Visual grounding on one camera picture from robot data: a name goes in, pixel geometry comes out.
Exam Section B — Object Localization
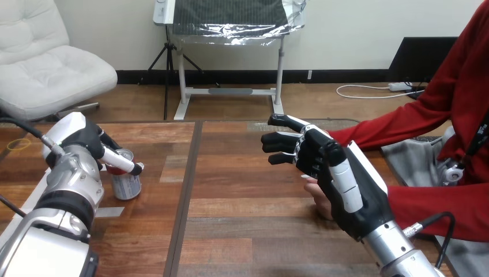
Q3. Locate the person's hand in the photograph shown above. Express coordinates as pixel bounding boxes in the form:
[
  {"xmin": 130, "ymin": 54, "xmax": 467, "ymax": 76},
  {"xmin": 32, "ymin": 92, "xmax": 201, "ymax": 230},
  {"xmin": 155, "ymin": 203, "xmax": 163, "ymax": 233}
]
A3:
[{"xmin": 300, "ymin": 174, "xmax": 334, "ymax": 222}]

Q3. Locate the red and white drink can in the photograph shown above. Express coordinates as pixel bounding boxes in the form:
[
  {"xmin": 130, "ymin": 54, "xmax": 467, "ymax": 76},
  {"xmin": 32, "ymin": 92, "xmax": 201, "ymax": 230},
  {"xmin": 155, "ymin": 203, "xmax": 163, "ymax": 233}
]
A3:
[{"xmin": 106, "ymin": 148, "xmax": 143, "ymax": 201}]

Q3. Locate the white cushioned chair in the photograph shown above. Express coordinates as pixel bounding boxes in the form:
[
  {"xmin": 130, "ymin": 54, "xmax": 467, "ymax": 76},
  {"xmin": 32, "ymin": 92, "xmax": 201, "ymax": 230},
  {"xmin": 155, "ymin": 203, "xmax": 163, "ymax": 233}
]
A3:
[{"xmin": 0, "ymin": 0, "xmax": 118, "ymax": 122}]

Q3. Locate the white power cord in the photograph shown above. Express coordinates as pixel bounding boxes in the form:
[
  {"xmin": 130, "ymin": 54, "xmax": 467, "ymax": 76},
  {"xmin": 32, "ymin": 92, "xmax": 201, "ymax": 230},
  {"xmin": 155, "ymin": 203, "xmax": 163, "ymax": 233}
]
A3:
[{"xmin": 336, "ymin": 84, "xmax": 426, "ymax": 100}]

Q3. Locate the foil sheet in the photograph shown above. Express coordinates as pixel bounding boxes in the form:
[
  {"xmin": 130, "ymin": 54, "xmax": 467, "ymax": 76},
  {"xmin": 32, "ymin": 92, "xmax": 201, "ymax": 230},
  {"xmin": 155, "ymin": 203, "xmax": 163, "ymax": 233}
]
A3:
[{"xmin": 167, "ymin": 0, "xmax": 309, "ymax": 47}]

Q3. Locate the person's body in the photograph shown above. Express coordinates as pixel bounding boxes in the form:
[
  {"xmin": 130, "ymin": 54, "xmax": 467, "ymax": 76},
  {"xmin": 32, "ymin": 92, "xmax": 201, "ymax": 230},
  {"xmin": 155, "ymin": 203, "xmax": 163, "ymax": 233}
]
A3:
[{"xmin": 381, "ymin": 0, "xmax": 489, "ymax": 277}]

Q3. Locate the dark screen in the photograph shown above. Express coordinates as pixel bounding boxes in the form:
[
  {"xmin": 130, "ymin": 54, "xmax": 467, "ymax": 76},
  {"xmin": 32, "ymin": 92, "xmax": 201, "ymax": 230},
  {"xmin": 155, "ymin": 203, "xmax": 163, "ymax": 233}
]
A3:
[{"xmin": 387, "ymin": 36, "xmax": 459, "ymax": 83}]

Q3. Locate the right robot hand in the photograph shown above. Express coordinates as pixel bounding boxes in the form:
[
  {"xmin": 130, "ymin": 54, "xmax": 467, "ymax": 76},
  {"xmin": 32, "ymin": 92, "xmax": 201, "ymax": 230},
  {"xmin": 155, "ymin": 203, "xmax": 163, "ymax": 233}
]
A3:
[{"xmin": 261, "ymin": 114, "xmax": 394, "ymax": 242}]

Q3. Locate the white desk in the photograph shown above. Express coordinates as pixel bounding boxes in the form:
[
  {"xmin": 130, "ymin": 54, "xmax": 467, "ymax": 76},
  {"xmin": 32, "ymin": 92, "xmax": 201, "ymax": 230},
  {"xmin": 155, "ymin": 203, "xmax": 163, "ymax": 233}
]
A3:
[{"xmin": 152, "ymin": 0, "xmax": 286, "ymax": 121}]

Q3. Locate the black tripod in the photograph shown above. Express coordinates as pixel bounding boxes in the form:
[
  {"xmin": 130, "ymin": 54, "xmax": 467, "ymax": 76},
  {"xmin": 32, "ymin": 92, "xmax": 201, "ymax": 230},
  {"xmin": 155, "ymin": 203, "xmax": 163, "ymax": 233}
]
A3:
[{"xmin": 146, "ymin": 25, "xmax": 221, "ymax": 121}]

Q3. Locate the white power strip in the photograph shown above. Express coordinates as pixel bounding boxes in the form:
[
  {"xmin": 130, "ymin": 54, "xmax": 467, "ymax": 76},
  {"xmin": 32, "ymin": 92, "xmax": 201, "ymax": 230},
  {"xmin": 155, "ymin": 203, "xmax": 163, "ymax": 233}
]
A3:
[{"xmin": 388, "ymin": 81, "xmax": 413, "ymax": 92}]

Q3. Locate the black cable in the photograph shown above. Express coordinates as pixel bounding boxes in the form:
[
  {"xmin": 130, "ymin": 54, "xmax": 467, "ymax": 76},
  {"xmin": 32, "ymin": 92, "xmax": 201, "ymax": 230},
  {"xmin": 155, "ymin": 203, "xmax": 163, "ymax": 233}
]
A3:
[
  {"xmin": 0, "ymin": 116, "xmax": 66, "ymax": 156},
  {"xmin": 403, "ymin": 211, "xmax": 457, "ymax": 269},
  {"xmin": 0, "ymin": 194, "xmax": 28, "ymax": 218}
]

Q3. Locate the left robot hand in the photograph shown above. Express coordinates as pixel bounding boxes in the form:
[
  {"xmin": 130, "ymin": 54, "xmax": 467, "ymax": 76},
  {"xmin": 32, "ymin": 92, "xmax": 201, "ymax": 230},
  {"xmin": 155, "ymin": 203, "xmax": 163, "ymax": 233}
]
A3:
[{"xmin": 42, "ymin": 111, "xmax": 145, "ymax": 177}]

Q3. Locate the person's forearm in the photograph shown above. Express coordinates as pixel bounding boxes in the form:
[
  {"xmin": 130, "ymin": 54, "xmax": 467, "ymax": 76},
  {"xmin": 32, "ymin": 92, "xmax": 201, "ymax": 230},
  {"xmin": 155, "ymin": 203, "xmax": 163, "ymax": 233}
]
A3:
[
  {"xmin": 386, "ymin": 182, "xmax": 489, "ymax": 243},
  {"xmin": 328, "ymin": 98, "xmax": 453, "ymax": 152}
]

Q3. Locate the tangle of cables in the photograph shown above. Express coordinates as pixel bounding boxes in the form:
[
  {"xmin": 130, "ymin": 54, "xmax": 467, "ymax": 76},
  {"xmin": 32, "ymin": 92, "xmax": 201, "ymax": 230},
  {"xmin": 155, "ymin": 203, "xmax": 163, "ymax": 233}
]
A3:
[{"xmin": 404, "ymin": 77, "xmax": 430, "ymax": 101}]

